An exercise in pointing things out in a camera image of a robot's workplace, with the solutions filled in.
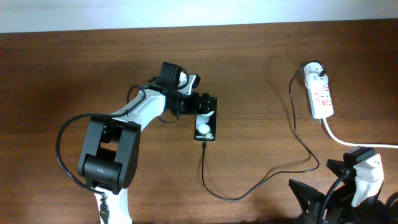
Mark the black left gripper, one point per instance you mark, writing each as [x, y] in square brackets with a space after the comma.
[193, 107]

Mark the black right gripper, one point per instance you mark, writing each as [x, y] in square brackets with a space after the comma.
[313, 199]

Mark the black Galaxy flip phone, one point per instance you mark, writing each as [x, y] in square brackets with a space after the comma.
[205, 124]

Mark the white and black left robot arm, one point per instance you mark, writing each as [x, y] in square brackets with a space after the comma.
[109, 156]

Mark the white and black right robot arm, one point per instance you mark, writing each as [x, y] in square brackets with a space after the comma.
[371, 210]

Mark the white charger adapter plug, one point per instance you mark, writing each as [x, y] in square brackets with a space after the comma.
[315, 78]

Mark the white power strip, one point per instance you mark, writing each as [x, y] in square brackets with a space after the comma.
[319, 97]

